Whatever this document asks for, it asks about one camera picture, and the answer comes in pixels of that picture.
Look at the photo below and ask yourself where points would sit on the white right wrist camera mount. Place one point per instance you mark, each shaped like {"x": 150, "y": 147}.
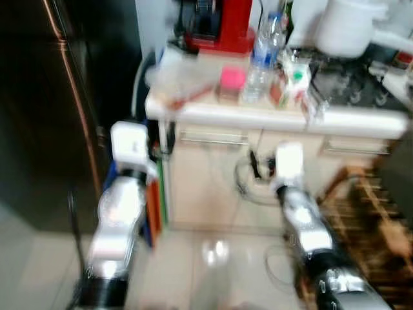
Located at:
{"x": 289, "y": 161}

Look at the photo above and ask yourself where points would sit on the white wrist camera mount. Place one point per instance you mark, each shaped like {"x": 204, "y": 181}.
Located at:
{"x": 289, "y": 161}
{"x": 129, "y": 142}

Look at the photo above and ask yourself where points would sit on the white cooking pot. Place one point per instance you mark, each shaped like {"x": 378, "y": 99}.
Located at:
{"x": 348, "y": 26}

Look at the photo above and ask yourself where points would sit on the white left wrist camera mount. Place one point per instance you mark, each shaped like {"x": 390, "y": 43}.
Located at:
{"x": 129, "y": 142}

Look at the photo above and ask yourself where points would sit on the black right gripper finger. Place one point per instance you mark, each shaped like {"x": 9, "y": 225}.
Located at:
{"x": 255, "y": 166}

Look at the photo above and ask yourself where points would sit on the red kitchen appliance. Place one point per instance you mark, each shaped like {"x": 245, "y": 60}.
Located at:
{"x": 226, "y": 26}

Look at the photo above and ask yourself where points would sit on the clear plastic water bottle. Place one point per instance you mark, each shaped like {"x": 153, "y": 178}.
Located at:
{"x": 261, "y": 61}

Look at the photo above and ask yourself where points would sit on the wooden slatted rack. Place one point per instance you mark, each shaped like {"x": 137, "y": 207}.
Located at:
{"x": 368, "y": 226}

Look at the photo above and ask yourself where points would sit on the tall dark refrigerator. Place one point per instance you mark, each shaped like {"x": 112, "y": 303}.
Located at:
{"x": 51, "y": 110}

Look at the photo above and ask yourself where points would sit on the black gas stove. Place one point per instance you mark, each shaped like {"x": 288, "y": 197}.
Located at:
{"x": 355, "y": 81}

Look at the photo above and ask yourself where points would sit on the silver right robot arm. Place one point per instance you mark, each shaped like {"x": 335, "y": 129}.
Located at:
{"x": 310, "y": 232}

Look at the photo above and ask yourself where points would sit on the white green drink carton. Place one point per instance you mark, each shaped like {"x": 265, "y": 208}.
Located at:
{"x": 295, "y": 81}

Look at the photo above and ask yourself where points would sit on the orange flat board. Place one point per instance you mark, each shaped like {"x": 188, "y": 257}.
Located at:
{"x": 153, "y": 206}

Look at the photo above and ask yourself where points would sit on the cream kitchen cabinet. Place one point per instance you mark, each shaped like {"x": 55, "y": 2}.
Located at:
{"x": 213, "y": 187}

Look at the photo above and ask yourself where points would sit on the clear plastic food container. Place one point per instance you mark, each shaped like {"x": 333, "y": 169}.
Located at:
{"x": 181, "y": 81}

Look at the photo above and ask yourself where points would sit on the green flat board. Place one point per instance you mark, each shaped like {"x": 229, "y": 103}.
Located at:
{"x": 162, "y": 194}

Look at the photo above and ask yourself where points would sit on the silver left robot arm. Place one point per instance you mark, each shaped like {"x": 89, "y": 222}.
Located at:
{"x": 116, "y": 216}

